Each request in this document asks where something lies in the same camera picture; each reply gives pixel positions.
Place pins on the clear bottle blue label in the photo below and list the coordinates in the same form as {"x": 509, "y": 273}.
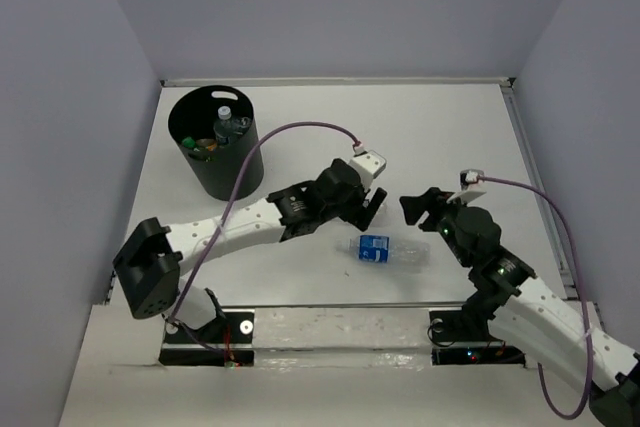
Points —
{"x": 385, "y": 250}

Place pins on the clear bottle black label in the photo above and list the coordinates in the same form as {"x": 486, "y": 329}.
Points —
{"x": 381, "y": 216}

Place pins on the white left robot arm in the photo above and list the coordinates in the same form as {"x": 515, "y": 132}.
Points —
{"x": 156, "y": 262}

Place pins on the orange juice bottle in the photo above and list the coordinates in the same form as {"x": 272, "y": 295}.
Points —
{"x": 205, "y": 145}

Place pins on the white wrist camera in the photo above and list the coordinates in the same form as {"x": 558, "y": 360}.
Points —
{"x": 471, "y": 187}
{"x": 368, "y": 164}

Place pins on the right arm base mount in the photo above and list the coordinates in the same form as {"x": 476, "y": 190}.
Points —
{"x": 454, "y": 344}

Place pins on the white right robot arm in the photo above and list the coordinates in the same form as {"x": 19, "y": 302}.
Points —
{"x": 514, "y": 304}

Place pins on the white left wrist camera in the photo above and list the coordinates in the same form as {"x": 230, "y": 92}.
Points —
{"x": 368, "y": 164}

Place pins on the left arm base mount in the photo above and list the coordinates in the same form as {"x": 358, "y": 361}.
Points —
{"x": 228, "y": 345}

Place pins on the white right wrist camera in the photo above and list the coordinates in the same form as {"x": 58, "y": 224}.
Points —
{"x": 471, "y": 187}

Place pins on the black plastic bin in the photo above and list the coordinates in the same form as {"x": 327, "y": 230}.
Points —
{"x": 194, "y": 116}

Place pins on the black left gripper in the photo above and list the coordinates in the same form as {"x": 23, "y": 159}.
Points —
{"x": 359, "y": 217}

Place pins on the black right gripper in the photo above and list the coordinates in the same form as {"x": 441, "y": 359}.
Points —
{"x": 414, "y": 206}

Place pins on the clear crushed label-less bottle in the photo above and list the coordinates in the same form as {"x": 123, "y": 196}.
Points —
{"x": 242, "y": 123}

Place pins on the clear bottle blue-green label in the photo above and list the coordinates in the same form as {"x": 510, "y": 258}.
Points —
{"x": 227, "y": 128}

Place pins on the green plastic bottle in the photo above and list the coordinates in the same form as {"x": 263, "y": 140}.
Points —
{"x": 188, "y": 144}

